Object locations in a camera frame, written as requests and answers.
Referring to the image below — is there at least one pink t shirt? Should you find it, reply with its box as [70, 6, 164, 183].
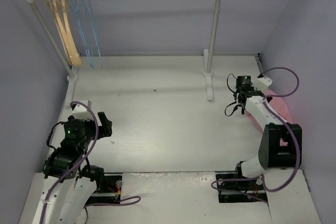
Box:
[245, 89, 293, 132]

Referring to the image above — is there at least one blue wire hanger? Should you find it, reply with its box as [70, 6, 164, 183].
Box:
[67, 0, 95, 67]
[84, 0, 103, 68]
[68, 0, 95, 68]

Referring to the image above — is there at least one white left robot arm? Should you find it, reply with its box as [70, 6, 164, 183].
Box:
[33, 112, 112, 223]

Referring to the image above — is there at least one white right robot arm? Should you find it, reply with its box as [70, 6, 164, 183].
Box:
[230, 75, 302, 188]

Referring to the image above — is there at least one wooden hanger right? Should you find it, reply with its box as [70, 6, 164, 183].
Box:
[50, 0, 83, 67]

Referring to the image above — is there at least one wooden hanger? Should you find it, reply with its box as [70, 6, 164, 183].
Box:
[50, 0, 83, 67]
[43, 0, 74, 66]
[43, 0, 79, 66]

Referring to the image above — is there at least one wooden hanger middle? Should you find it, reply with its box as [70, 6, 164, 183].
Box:
[43, 0, 79, 66]

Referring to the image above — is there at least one wooden hanger left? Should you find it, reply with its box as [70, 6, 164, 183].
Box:
[43, 0, 74, 66]

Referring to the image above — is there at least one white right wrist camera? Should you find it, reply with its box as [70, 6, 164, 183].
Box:
[253, 76, 273, 92]

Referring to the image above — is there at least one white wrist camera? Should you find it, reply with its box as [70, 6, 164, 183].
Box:
[70, 104, 93, 121]
[253, 76, 273, 92]

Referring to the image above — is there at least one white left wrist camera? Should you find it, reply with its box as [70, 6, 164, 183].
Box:
[70, 104, 93, 121]

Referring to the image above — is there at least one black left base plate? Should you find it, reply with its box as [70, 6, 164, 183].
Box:
[86, 174, 122, 205]

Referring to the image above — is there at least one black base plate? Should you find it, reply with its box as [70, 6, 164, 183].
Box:
[86, 174, 122, 205]
[211, 172, 268, 204]

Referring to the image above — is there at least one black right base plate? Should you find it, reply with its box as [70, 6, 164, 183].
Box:
[211, 172, 268, 204]

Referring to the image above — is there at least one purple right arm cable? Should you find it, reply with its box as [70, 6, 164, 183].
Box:
[211, 67, 302, 205]

